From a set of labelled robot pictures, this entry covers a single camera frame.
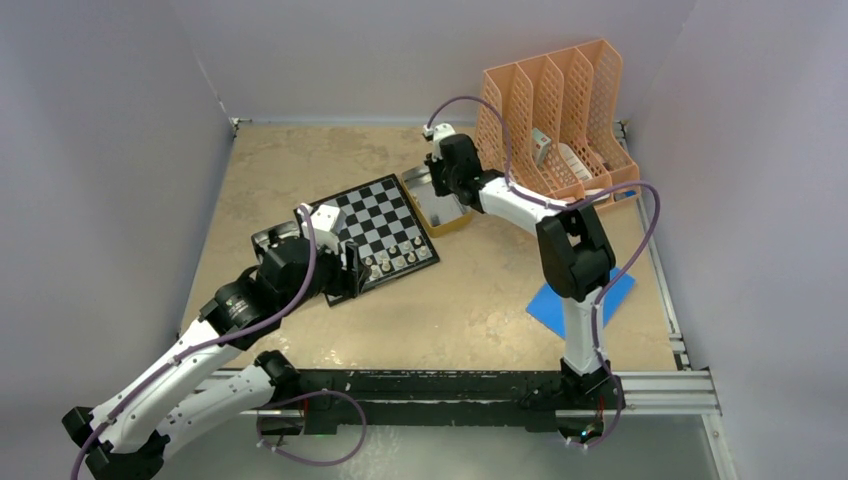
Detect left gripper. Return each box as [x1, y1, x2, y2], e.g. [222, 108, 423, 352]
[280, 235, 369, 317]

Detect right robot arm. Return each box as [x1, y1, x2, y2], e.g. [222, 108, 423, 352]
[423, 124, 616, 407]

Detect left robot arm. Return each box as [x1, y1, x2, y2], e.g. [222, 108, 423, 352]
[62, 233, 367, 479]

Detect yellow tray of white pieces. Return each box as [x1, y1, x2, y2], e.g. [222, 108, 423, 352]
[401, 166, 472, 238]

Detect silver tray of black pieces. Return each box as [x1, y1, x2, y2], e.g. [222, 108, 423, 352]
[251, 220, 300, 260]

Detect black and white chessboard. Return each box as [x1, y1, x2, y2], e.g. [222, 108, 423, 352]
[311, 174, 440, 293]

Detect orange file organizer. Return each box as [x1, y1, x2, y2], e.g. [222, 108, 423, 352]
[474, 39, 640, 201]

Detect white stapler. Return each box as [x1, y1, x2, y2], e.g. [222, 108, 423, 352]
[585, 189, 610, 201]

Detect blue flat sheet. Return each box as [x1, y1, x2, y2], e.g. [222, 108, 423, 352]
[526, 264, 637, 340]

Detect black base bar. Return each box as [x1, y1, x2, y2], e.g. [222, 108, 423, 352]
[268, 369, 626, 442]

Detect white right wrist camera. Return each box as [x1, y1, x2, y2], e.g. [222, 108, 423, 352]
[422, 123, 457, 159]

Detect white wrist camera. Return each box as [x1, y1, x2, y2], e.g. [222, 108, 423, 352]
[300, 204, 346, 254]
[422, 123, 457, 159]

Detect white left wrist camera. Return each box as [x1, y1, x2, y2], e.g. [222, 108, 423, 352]
[300, 204, 346, 254]

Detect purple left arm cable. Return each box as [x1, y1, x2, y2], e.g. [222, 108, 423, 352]
[69, 201, 321, 480]

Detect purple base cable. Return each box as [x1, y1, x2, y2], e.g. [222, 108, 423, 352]
[256, 388, 368, 466]

